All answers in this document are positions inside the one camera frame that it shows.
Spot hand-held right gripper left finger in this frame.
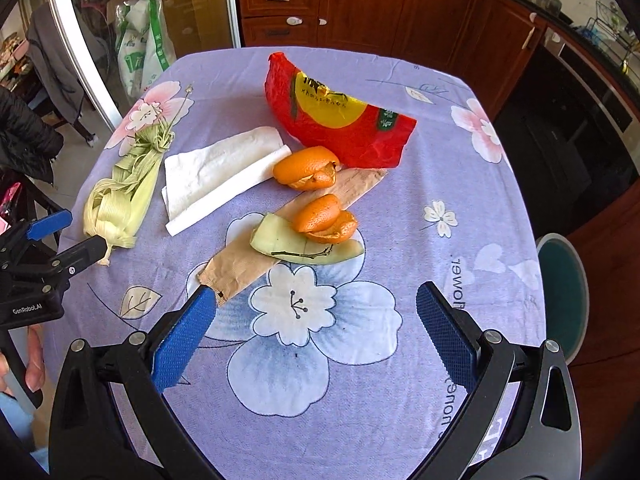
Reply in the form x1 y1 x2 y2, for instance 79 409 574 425
48 285 221 480

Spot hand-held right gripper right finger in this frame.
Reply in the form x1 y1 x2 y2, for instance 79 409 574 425
407 281 583 480

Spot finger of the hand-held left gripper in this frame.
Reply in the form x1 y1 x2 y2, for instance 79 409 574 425
0 209 72 263
35 234 113 283

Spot corn husk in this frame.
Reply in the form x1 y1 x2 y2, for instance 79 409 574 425
82 127 176 266

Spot brown paper strip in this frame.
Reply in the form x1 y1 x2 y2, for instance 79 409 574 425
196 167 388 306

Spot person's left hand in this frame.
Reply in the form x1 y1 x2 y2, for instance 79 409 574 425
0 325 47 396

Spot black jacket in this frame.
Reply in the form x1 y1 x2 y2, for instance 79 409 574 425
0 85 65 186

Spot green melon rind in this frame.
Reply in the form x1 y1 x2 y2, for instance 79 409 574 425
250 212 365 265

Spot light blue garment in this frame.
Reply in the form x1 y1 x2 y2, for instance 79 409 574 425
0 392 51 476

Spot white tissue paper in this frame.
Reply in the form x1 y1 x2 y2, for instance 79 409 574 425
161 126 292 237

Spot purple floral tablecloth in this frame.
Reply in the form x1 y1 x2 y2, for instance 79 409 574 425
42 46 543 480

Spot grey jacket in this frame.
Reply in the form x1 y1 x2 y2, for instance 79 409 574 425
27 2 108 121

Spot glass sliding door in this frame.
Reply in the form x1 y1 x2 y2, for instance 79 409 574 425
42 0 241 131

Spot orange peel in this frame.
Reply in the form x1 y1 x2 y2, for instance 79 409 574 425
291 194 360 245
272 146 342 191

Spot green and white sack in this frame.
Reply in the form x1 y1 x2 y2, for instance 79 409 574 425
115 0 177 98

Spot red plastic bag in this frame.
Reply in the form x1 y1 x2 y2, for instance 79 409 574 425
265 51 418 168

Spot built-in oven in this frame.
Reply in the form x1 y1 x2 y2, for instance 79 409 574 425
492 27 640 236

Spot wooden kitchen cabinets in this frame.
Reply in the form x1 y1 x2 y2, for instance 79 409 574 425
235 0 640 461

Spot black kitchen countertop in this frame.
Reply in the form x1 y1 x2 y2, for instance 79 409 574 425
440 0 640 111

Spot wire dish rack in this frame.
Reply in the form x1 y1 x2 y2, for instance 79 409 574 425
582 0 640 76

